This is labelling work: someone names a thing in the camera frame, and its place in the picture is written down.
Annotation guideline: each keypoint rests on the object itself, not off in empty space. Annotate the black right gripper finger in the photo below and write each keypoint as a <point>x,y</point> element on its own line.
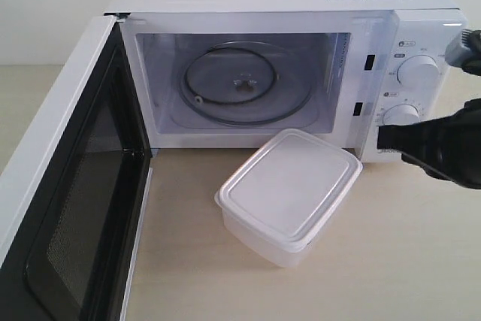
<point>447,148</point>

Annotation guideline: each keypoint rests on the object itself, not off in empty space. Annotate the white plastic lidded container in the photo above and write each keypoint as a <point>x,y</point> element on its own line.
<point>279,200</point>

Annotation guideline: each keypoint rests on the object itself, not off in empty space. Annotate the white microwave door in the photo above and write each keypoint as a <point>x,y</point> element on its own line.
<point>73,193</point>

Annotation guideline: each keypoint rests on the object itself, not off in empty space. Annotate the white control knob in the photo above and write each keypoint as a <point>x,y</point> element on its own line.
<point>418,72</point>
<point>401,115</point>

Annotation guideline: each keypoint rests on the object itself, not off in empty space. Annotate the glass microwave turntable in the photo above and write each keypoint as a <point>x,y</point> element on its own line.
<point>245,83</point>

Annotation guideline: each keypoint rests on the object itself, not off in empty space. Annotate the white microwave oven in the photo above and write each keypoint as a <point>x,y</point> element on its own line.
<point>353,49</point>

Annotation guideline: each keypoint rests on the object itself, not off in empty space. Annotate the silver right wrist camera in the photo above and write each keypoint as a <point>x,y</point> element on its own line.
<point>464,52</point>

